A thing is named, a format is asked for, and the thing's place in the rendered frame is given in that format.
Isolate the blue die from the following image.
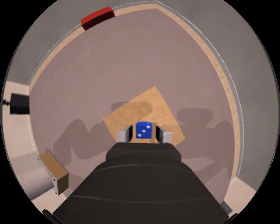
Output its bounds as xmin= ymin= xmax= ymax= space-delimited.
xmin=136 ymin=122 xmax=152 ymax=139

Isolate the tan square mat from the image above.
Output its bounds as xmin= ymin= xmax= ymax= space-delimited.
xmin=103 ymin=86 xmax=185 ymax=146

